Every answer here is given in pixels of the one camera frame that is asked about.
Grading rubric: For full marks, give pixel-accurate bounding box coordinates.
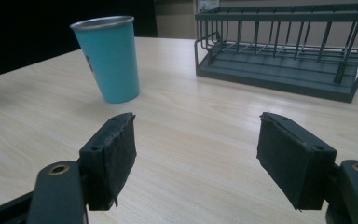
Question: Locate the turquoise metal cup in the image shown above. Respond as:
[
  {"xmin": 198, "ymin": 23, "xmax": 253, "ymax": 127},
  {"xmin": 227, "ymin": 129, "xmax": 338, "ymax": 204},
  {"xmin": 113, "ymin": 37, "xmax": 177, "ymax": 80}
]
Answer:
[{"xmin": 69, "ymin": 15, "xmax": 141, "ymax": 105}]

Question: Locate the white paper label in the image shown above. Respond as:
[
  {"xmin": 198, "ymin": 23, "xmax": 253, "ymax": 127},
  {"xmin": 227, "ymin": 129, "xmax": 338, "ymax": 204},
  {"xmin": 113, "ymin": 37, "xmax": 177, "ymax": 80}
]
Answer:
[{"xmin": 197, "ymin": 0, "xmax": 221, "ymax": 14}]

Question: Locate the dark green wire dish rack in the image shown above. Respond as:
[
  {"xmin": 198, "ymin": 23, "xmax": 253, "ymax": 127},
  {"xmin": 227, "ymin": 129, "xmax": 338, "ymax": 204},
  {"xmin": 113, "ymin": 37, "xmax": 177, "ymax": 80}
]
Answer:
[{"xmin": 194, "ymin": 3, "xmax": 358, "ymax": 104}]

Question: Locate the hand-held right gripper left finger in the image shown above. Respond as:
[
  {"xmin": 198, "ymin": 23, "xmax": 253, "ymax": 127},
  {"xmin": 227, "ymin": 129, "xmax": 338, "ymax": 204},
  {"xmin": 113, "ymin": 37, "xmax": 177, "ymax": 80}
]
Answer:
[{"xmin": 78, "ymin": 112, "xmax": 137, "ymax": 212}]

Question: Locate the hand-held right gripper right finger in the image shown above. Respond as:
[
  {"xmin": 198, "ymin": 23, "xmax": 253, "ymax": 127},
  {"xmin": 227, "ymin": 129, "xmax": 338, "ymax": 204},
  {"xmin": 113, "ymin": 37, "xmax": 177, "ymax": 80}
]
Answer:
[{"xmin": 255, "ymin": 111, "xmax": 337, "ymax": 212}]

